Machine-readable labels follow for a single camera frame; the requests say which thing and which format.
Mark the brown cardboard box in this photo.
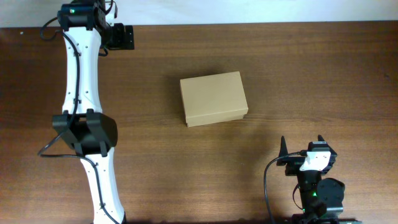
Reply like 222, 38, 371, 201
180, 71, 249, 128

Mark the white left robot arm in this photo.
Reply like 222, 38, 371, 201
52, 1, 134, 223

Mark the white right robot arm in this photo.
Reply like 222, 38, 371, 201
277, 135, 345, 224

